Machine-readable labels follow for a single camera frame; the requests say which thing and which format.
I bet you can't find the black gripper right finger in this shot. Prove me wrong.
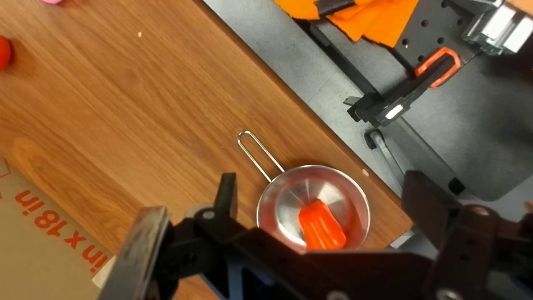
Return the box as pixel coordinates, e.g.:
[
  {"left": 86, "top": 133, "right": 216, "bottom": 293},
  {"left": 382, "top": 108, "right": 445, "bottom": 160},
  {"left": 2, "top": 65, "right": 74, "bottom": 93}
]
[{"left": 402, "top": 168, "right": 505, "bottom": 300}]

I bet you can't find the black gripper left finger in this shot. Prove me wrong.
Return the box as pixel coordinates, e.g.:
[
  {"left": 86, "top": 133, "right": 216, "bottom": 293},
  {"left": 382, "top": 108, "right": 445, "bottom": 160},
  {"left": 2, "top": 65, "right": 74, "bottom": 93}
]
[{"left": 99, "top": 205, "right": 191, "bottom": 300}]

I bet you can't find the orange toy bell pepper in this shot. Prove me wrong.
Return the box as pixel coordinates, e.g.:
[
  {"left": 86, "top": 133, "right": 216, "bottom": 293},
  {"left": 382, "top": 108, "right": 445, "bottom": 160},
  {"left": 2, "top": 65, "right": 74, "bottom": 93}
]
[{"left": 297, "top": 198, "right": 349, "bottom": 253}]

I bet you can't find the silver metal pan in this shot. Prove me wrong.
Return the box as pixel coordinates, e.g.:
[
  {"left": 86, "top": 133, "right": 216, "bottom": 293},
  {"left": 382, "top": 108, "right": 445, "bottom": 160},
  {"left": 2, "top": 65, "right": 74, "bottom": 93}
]
[{"left": 237, "top": 128, "right": 374, "bottom": 255}]

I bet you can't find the brown cardboard panel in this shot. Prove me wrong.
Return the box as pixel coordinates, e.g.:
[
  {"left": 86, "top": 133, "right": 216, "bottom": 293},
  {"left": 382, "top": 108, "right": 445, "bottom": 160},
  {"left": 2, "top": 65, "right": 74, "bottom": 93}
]
[{"left": 0, "top": 156, "right": 122, "bottom": 300}]

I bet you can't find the bright orange folded cloth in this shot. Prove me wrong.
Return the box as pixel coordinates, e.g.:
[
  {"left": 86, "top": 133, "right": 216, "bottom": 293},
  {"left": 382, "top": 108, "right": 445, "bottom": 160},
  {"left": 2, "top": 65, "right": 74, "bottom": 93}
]
[{"left": 274, "top": 0, "right": 422, "bottom": 48}]

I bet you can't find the red toy tomato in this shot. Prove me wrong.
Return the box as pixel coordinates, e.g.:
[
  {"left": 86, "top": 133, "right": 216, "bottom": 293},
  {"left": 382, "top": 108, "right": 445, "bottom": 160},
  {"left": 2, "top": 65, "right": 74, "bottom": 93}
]
[{"left": 0, "top": 35, "right": 16, "bottom": 71}]

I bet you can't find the black clamp orange handle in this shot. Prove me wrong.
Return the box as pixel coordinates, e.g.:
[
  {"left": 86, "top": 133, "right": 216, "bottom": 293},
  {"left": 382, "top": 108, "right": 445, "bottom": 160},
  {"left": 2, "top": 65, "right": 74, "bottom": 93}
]
[{"left": 344, "top": 46, "right": 464, "bottom": 128}]

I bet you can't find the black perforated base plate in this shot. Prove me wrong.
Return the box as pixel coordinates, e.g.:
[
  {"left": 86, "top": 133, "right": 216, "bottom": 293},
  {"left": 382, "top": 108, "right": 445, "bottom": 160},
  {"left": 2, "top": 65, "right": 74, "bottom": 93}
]
[{"left": 389, "top": 0, "right": 485, "bottom": 73}]

